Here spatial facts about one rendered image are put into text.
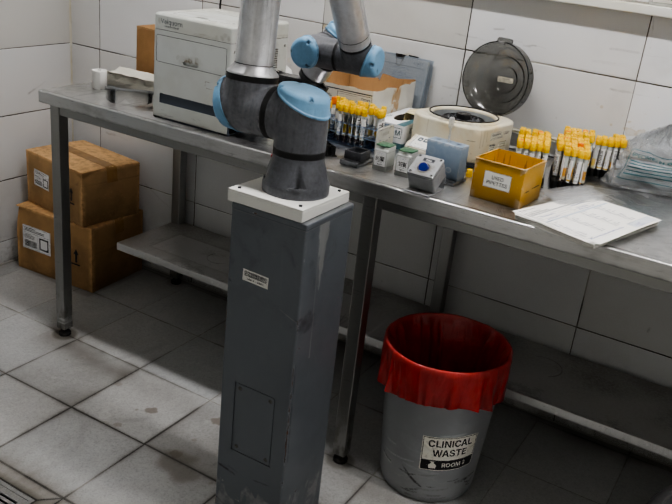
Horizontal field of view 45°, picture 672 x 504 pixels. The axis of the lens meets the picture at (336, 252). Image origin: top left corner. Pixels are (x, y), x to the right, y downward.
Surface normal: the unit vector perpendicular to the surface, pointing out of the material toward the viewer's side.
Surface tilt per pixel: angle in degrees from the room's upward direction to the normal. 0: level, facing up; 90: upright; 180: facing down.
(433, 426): 94
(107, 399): 0
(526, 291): 90
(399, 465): 94
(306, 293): 90
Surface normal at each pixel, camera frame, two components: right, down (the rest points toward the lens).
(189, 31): -0.51, 0.27
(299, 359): 0.85, 0.28
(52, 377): 0.11, -0.92
